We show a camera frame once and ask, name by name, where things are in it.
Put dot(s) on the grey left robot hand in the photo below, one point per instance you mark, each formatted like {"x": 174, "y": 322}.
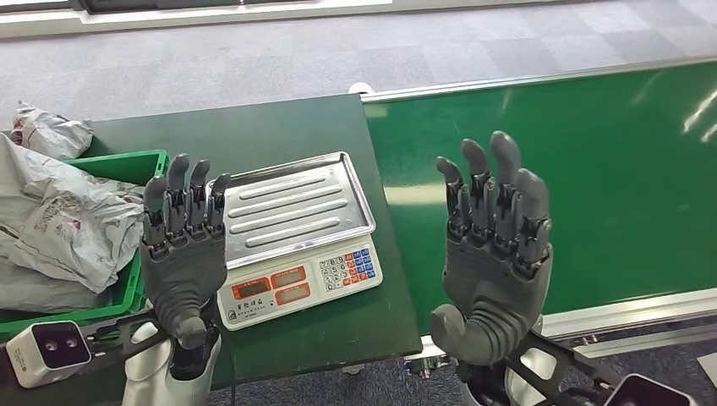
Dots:
{"x": 182, "y": 269}

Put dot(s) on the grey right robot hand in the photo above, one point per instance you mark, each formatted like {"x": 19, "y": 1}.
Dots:
{"x": 493, "y": 280}

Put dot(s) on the grey plastic mailer black print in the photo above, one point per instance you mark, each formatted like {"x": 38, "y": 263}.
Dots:
{"x": 73, "y": 241}

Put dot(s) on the green conveyor belt machine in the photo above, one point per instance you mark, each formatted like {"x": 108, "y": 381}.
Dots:
{"x": 616, "y": 196}

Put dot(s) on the green plastic crate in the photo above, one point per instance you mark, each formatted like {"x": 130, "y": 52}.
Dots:
{"x": 130, "y": 286}

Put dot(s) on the white electronic weighing scale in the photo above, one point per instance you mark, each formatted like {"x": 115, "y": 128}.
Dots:
{"x": 297, "y": 207}

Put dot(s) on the grey mailer red print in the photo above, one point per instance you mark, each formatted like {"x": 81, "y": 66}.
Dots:
{"x": 50, "y": 171}

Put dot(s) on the white round foot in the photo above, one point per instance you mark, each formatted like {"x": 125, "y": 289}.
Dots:
{"x": 352, "y": 369}
{"x": 360, "y": 88}

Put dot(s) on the small crumpled grey mailer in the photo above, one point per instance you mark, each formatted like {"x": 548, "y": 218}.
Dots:
{"x": 50, "y": 134}

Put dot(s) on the white flat sheet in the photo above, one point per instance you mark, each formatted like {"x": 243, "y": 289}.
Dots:
{"x": 708, "y": 370}

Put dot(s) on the white window sill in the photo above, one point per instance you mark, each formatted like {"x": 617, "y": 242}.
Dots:
{"x": 224, "y": 17}

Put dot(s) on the black left wrist camera bracket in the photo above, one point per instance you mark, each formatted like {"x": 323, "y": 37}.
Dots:
{"x": 120, "y": 330}

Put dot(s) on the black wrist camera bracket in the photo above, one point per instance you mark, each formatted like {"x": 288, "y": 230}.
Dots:
{"x": 120, "y": 330}
{"x": 577, "y": 364}

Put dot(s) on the black right wrist camera bracket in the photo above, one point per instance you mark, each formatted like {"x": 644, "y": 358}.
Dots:
{"x": 577, "y": 364}

